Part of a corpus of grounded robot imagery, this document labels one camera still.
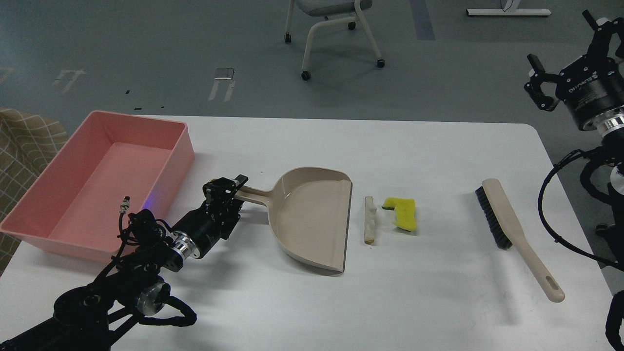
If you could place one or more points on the silver floor socket plate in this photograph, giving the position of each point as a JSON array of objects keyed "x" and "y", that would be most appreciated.
[{"x": 224, "y": 73}]

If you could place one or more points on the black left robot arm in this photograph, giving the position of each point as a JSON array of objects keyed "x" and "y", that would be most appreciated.
[{"x": 129, "y": 291}]

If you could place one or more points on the yellow sponge piece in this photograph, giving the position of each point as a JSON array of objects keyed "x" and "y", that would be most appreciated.
[{"x": 404, "y": 209}]

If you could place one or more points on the white bread slice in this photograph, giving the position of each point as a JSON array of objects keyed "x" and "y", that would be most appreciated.
[{"x": 370, "y": 221}]

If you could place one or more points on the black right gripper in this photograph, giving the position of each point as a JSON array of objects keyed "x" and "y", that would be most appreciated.
[{"x": 591, "y": 85}]

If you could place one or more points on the beige plastic dustpan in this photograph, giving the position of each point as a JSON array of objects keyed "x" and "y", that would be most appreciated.
[{"x": 308, "y": 213}]

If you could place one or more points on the beige hand brush black bristles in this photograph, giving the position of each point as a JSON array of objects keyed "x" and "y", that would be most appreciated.
[{"x": 507, "y": 231}]

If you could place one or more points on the beige checkered cloth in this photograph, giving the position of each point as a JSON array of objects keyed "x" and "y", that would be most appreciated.
[{"x": 28, "y": 143}]

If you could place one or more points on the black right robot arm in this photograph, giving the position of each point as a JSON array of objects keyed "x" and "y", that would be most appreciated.
[{"x": 601, "y": 178}]

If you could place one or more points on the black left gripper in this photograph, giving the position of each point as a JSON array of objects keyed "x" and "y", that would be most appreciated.
[{"x": 200, "y": 229}]

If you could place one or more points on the pink plastic bin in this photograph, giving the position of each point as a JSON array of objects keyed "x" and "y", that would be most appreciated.
[{"x": 73, "y": 207}]

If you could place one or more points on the white table base bar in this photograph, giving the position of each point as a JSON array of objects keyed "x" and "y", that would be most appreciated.
[{"x": 508, "y": 9}]

